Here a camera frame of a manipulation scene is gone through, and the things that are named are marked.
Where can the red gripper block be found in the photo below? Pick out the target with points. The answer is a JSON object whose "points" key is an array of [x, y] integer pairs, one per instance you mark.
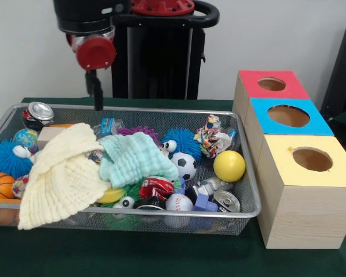
{"points": [[96, 54]]}

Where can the mint green cloth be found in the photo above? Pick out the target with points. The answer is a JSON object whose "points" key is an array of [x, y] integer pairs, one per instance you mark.
{"points": [[132, 161]]}

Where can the cream yellow cloth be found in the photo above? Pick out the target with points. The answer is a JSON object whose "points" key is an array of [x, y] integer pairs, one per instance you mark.
{"points": [[63, 179]]}

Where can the yellow ball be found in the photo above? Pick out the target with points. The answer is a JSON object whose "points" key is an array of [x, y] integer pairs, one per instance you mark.
{"points": [[230, 166]]}

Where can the shallow clear mesh bin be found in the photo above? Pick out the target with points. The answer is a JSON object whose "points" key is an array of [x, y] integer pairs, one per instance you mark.
{"points": [[248, 184]]}

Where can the wooden three-hole box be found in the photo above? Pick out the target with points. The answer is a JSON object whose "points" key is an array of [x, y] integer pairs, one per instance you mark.
{"points": [[305, 213]]}

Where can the silver drink can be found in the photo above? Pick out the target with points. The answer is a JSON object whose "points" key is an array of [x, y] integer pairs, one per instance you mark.
{"points": [[39, 114]]}

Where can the purple spiky ball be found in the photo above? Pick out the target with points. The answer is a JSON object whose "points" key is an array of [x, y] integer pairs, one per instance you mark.
{"points": [[144, 131]]}

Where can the blue spiky ball with eyes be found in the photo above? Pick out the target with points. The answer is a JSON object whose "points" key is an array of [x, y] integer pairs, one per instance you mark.
{"points": [[183, 138], [3, 160]]}

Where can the yellow green plastic banana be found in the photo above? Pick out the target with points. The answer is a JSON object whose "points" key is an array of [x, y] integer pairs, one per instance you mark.
{"points": [[112, 195]]}

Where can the green spiky ball with eye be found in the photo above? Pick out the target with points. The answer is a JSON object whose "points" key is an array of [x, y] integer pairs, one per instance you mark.
{"points": [[124, 202]]}

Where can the small soccer ball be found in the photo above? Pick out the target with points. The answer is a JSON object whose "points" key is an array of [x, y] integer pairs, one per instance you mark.
{"points": [[184, 166]]}

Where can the small orange basketball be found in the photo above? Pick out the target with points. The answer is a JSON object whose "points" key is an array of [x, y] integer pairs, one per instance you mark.
{"points": [[0, 186]]}

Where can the small baseball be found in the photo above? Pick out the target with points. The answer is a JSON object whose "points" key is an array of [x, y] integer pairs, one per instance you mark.
{"points": [[179, 202]]}

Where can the dark green tablecloth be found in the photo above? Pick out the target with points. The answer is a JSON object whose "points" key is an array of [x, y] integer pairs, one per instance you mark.
{"points": [[132, 254]]}

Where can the black upright panel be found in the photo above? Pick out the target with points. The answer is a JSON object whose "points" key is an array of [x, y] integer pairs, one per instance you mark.
{"points": [[343, 72]]}

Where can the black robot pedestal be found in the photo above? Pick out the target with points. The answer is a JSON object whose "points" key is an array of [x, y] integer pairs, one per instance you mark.
{"points": [[161, 57]]}

